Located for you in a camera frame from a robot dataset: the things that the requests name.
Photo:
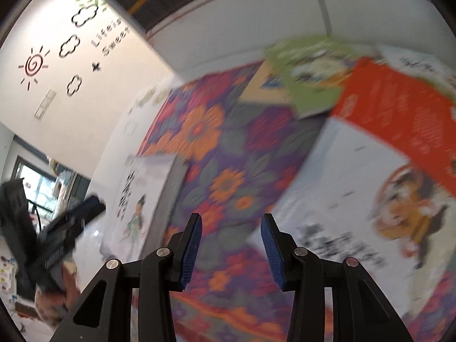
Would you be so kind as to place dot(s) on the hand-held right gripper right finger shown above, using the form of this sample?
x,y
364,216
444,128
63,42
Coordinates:
x,y
272,253

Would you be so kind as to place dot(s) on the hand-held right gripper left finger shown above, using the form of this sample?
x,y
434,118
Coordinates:
x,y
190,253

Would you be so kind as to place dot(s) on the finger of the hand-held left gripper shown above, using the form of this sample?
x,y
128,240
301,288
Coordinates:
x,y
78,224
89,205

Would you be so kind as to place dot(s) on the tall stack of books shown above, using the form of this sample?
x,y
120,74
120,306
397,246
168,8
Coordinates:
x,y
139,203

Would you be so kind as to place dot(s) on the white emperor cartoon book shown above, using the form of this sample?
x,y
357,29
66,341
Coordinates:
x,y
338,185

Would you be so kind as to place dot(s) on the tan illustrated book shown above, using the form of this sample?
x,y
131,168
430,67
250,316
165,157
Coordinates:
x,y
263,89

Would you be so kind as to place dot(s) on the person's left hand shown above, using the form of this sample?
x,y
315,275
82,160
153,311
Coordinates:
x,y
53,306

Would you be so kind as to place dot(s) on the floral purple blanket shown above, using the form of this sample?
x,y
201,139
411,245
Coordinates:
x,y
221,156

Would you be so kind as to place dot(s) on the small black cloud decal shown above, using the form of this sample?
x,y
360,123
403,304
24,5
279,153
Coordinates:
x,y
74,86

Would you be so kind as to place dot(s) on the medium black cloud decal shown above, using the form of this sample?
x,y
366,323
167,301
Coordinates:
x,y
69,45

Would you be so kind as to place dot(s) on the light green illustrated book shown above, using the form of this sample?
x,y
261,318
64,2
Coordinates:
x,y
313,74

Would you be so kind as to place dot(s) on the orange cover book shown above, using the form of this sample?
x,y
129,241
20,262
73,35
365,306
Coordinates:
x,y
392,114

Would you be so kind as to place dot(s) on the large black cloud decal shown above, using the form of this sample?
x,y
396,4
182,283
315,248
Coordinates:
x,y
84,15

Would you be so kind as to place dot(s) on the white bookcase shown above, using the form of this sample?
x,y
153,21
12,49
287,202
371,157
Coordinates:
x,y
249,25

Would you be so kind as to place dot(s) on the colourful wall cards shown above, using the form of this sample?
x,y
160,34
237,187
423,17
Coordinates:
x,y
5,274

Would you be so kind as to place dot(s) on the white wall switch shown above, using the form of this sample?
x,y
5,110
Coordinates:
x,y
51,94
45,104
40,112

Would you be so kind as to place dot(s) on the black star wall decal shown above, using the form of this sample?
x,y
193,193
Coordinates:
x,y
95,66

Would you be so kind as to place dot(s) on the red sun wall decal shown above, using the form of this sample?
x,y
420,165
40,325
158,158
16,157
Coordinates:
x,y
34,65

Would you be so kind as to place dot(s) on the black wall lettering decal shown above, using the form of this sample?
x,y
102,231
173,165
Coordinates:
x,y
110,37

